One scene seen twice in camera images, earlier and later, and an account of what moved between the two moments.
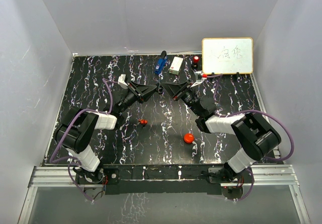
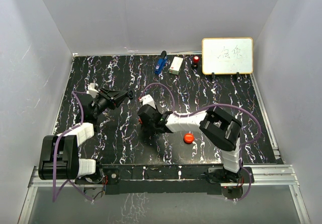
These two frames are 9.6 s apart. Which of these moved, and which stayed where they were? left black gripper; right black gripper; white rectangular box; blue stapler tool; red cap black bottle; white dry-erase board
Moved: right black gripper; left black gripper
Stayed: white dry-erase board; red cap black bottle; blue stapler tool; white rectangular box
